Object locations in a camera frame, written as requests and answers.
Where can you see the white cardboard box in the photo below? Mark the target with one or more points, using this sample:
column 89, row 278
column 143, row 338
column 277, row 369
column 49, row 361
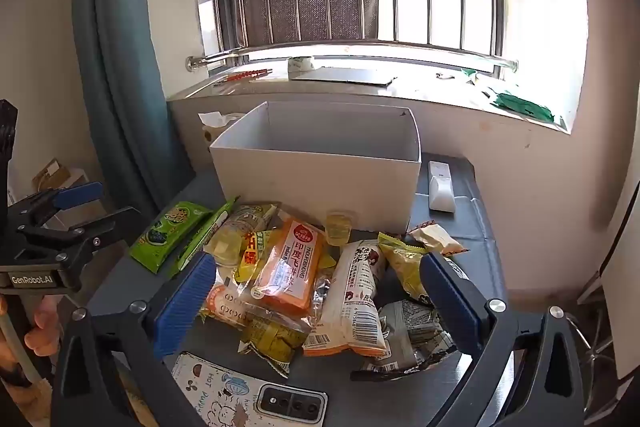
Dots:
column 300, row 187

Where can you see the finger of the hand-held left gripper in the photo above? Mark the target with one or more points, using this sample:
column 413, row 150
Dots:
column 75, row 194
column 110, row 219

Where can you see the crumpled white paper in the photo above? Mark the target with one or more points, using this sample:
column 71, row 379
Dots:
column 215, row 118

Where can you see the large green scrap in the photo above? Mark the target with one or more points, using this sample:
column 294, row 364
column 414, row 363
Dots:
column 520, row 104

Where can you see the orange flat snack packet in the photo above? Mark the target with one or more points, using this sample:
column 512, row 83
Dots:
column 287, row 272

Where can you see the red plastic strip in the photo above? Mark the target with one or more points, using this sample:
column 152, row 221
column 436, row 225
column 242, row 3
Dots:
column 247, row 75

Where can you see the phone with cartoon case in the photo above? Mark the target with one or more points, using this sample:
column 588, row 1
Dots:
column 225, row 397

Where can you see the white remote control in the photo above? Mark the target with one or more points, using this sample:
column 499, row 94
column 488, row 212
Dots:
column 441, row 187

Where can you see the clear yellow jelly cup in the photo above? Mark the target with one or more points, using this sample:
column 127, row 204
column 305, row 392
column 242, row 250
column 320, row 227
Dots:
column 341, row 232

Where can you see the olive yellow snack packet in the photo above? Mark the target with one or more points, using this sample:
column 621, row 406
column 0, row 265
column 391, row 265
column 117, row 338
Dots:
column 400, row 267

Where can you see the grey flat board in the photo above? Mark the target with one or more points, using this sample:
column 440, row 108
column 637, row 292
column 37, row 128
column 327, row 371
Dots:
column 345, row 76

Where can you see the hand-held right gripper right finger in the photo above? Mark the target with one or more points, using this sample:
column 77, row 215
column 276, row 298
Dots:
column 450, row 302

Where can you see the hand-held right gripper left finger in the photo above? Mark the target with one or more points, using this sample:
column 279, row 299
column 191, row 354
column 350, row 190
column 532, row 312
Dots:
column 185, row 302

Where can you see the grey crumpled snack packet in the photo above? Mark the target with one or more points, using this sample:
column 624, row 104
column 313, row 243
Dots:
column 410, row 337

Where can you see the orange round biscuit packet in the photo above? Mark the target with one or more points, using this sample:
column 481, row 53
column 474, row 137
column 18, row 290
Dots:
column 225, row 304

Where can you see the wide green snack packet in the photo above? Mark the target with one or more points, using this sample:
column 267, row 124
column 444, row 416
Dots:
column 165, row 232

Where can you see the clear-edged yellow snack packet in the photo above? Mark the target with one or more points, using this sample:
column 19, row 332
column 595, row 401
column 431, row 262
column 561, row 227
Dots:
column 272, row 339

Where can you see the cream and brown snack packet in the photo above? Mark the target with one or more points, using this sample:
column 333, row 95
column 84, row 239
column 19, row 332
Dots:
column 435, row 237

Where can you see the person's left hand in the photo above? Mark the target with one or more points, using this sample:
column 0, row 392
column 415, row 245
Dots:
column 47, row 327

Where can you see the white red-print snack packet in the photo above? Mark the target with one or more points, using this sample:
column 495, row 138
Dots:
column 345, row 302

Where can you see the teal curtain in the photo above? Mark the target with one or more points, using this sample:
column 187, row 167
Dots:
column 120, row 57

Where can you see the small clear snack packet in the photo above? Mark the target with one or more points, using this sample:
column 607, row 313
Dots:
column 320, row 297

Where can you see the small green scrap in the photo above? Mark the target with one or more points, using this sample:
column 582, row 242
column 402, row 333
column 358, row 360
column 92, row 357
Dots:
column 469, row 74

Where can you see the brown cardboard carton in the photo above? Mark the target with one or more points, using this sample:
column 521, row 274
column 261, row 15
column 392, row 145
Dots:
column 52, row 177

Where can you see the slim green snack packet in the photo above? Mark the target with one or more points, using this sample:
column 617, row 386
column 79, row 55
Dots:
column 200, row 237

